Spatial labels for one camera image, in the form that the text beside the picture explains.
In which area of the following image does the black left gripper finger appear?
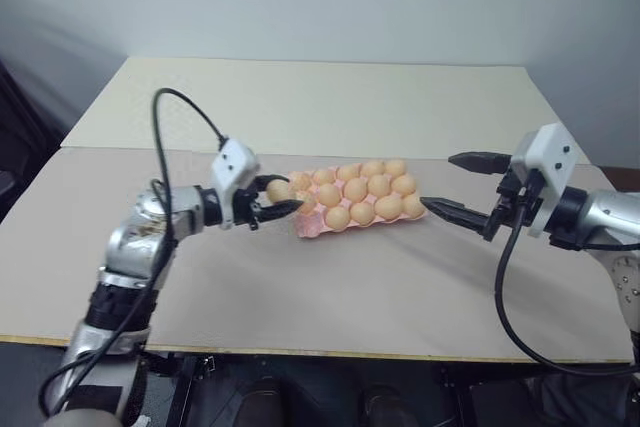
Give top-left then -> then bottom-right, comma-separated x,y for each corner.
259,199 -> 305,223
252,174 -> 293,195

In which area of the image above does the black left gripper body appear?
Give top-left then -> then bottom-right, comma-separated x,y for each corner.
231,188 -> 267,232

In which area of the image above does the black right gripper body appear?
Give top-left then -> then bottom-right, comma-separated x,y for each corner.
491,165 -> 544,229

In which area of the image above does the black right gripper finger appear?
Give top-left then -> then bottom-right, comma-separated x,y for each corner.
447,150 -> 513,176
421,196 -> 497,241

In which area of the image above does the pink egg carton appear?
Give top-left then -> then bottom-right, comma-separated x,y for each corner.
289,159 -> 430,239

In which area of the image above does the dark rounded shape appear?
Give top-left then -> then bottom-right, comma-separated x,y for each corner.
234,379 -> 292,427
362,384 -> 417,427

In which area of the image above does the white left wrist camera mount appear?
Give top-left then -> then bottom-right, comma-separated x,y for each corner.
209,134 -> 263,231

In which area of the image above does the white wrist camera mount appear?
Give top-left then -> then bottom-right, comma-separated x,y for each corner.
509,122 -> 584,241
209,134 -> 263,231

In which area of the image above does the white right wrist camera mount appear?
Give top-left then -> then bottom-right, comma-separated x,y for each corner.
509,122 -> 584,241

